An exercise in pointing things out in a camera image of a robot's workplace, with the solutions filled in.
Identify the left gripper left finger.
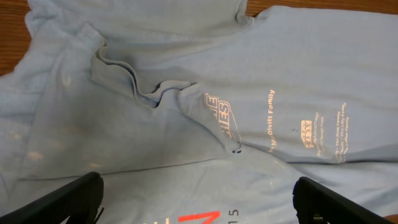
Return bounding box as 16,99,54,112
1,172,104,224

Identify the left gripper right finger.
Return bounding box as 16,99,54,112
293,177,392,224

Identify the light blue printed t-shirt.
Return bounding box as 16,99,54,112
1,0,397,223

